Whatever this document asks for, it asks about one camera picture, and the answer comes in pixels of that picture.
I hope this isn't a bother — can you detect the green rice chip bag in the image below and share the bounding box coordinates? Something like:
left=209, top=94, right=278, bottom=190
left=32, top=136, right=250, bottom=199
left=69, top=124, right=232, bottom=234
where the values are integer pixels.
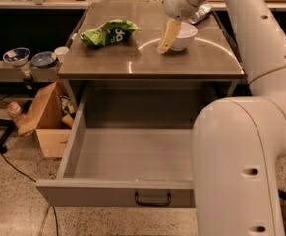
left=80, top=19, right=141, bottom=47

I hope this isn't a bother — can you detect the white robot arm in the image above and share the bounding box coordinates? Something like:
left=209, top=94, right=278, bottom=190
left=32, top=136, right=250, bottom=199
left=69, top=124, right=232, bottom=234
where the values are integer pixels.
left=163, top=0, right=286, bottom=236

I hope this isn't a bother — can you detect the grey open top drawer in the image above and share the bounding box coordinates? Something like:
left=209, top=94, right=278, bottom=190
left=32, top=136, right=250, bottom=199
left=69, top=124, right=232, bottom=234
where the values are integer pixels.
left=35, top=86, right=215, bottom=210

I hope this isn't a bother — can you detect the white bowl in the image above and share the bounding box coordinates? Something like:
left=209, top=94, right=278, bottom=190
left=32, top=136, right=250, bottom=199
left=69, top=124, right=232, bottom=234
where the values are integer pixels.
left=170, top=22, right=198, bottom=51

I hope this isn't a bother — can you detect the crushed silver can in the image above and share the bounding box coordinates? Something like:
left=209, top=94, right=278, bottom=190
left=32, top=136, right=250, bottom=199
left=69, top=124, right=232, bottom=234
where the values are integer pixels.
left=189, top=3, right=212, bottom=25

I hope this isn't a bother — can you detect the grey metal cabinet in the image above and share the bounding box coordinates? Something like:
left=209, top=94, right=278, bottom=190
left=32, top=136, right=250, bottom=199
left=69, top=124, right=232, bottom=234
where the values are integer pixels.
left=59, top=2, right=244, bottom=127

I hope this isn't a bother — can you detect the white paper cup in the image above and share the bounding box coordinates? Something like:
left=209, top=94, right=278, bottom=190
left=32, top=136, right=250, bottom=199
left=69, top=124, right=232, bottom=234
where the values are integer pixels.
left=54, top=46, right=69, bottom=63

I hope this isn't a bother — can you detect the blue grey small bowl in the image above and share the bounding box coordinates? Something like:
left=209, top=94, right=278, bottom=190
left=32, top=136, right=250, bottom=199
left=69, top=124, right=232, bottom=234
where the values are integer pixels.
left=30, top=51, right=57, bottom=68

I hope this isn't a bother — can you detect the open cardboard box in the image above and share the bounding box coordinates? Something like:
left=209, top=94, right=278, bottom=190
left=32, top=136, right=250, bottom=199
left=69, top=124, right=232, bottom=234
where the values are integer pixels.
left=18, top=81, right=71, bottom=158

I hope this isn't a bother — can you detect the brown jar with lid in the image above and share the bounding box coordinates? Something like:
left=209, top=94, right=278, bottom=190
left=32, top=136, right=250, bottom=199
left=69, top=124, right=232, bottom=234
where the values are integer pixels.
left=7, top=101, right=26, bottom=127

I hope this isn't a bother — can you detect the black stand leg left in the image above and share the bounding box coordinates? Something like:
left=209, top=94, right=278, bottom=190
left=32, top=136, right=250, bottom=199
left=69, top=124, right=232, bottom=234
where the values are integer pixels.
left=0, top=116, right=17, bottom=155

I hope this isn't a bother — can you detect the black drawer handle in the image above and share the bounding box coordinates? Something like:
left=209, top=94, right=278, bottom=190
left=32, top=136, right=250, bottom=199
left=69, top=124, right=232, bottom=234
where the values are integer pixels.
left=134, top=192, right=172, bottom=207

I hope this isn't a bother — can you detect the black floor cable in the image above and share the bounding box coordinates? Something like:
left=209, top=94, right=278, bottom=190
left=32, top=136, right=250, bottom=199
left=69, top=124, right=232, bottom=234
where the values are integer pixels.
left=0, top=150, right=60, bottom=236

